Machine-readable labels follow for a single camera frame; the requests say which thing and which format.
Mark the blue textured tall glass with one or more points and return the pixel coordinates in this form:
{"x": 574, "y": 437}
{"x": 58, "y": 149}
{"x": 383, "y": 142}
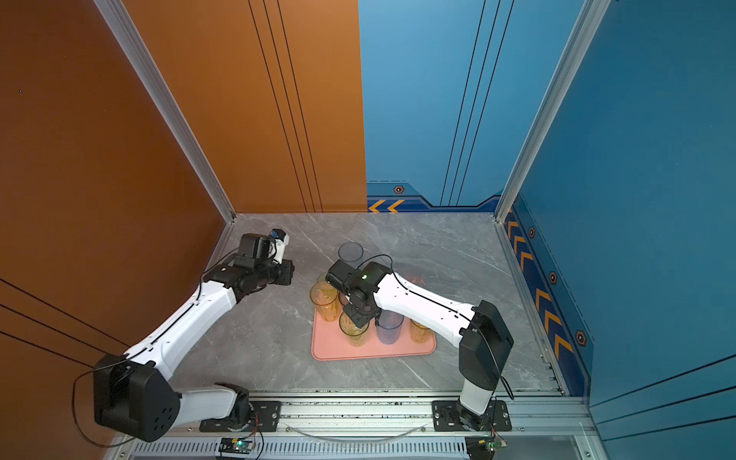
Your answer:
{"x": 389, "y": 325}

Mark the aluminium corner post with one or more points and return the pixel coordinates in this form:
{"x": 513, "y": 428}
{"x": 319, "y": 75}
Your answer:
{"x": 120, "y": 23}
{"x": 576, "y": 48}

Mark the clear tube on rail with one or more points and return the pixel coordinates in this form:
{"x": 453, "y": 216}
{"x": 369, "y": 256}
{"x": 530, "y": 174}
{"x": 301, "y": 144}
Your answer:
{"x": 351, "y": 437}

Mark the circuit board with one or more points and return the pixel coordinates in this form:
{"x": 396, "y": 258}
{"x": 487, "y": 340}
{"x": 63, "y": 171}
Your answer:
{"x": 237, "y": 447}
{"x": 484, "y": 448}

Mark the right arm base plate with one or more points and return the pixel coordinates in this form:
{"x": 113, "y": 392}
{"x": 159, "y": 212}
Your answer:
{"x": 452, "y": 416}

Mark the aluminium front rail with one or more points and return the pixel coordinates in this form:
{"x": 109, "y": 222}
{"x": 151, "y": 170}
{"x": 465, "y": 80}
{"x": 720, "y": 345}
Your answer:
{"x": 546, "y": 425}

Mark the left circuit board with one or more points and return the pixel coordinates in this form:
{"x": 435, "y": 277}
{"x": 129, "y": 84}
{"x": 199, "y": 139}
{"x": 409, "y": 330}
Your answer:
{"x": 237, "y": 447}

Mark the clear round glass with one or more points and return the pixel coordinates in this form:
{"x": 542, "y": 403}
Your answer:
{"x": 411, "y": 274}

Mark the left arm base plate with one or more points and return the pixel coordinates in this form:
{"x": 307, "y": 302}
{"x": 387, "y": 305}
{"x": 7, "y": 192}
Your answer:
{"x": 262, "y": 416}

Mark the green tall glass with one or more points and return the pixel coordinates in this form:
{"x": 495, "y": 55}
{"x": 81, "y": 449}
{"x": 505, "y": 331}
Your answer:
{"x": 356, "y": 336}

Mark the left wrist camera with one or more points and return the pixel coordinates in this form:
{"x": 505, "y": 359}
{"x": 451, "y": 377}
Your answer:
{"x": 279, "y": 241}

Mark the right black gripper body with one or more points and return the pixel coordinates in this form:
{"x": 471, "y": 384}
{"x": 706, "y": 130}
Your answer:
{"x": 356, "y": 314}

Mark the yellow tall glass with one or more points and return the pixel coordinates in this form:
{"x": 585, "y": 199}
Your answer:
{"x": 325, "y": 299}

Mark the right circuit board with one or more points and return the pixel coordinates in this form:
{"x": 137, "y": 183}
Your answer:
{"x": 484, "y": 448}

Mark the right aluminium corner post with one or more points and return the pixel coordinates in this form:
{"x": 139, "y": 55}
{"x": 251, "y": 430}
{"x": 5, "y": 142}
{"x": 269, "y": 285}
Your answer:
{"x": 576, "y": 48}

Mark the left aluminium corner post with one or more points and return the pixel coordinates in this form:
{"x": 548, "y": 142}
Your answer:
{"x": 120, "y": 23}

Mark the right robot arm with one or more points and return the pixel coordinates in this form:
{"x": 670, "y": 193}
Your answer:
{"x": 479, "y": 332}

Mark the blue smooth tall glass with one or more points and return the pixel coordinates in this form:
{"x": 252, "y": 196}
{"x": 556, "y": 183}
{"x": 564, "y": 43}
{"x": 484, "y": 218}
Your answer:
{"x": 351, "y": 253}

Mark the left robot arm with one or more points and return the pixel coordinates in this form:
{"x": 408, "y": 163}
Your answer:
{"x": 132, "y": 392}

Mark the grey smoky tall glass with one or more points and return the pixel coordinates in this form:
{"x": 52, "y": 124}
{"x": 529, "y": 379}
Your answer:
{"x": 343, "y": 299}

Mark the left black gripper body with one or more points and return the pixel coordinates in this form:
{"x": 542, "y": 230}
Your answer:
{"x": 274, "y": 273}

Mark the amber tall glass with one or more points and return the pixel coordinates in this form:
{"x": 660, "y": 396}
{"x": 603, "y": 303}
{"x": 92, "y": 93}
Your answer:
{"x": 419, "y": 333}

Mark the pink plastic tray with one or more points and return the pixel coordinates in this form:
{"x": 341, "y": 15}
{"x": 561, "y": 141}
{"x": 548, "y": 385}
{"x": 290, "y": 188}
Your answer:
{"x": 329, "y": 344}

